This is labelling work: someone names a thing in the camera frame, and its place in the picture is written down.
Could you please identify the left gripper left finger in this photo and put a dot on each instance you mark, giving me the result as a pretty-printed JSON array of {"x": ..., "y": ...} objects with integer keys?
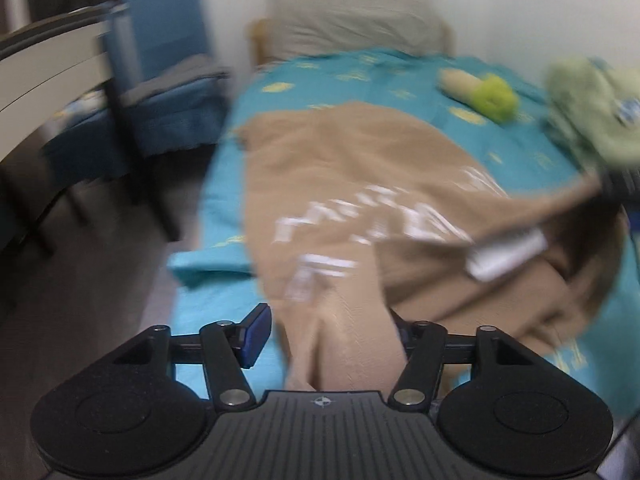
[{"x": 227, "y": 350}]

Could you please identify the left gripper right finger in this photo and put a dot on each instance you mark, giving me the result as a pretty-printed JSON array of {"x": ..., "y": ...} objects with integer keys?
[{"x": 418, "y": 383}]

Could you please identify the tan t-shirt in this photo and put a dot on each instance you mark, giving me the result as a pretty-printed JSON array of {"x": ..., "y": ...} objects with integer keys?
[{"x": 357, "y": 215}]

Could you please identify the green fleece blanket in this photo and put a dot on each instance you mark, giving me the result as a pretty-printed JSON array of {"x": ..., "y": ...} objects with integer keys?
[{"x": 593, "y": 112}]

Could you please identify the teal bed sheet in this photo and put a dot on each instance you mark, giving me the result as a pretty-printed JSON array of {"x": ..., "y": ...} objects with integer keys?
[{"x": 218, "y": 279}]

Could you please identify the green beige plush toy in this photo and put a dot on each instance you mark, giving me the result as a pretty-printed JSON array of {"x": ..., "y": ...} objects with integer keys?
[{"x": 490, "y": 96}]

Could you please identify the far blue covered chair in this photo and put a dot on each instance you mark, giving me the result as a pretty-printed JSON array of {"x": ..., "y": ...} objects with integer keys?
[{"x": 80, "y": 144}]

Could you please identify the blue covered chair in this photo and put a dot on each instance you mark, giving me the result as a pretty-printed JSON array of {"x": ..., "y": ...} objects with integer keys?
[
  {"x": 80, "y": 144},
  {"x": 142, "y": 39}
]

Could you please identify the grey seat cushion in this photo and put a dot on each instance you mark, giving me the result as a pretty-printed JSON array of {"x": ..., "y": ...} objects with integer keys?
[{"x": 191, "y": 69}]

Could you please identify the near blue covered chair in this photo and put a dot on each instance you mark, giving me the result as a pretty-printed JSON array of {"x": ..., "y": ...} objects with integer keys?
[{"x": 142, "y": 39}]

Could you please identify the grey pillow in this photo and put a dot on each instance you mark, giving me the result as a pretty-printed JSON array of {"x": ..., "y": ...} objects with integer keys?
[{"x": 350, "y": 17}]

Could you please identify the white dining table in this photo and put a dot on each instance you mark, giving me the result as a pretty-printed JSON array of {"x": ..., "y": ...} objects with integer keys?
[{"x": 44, "y": 66}]

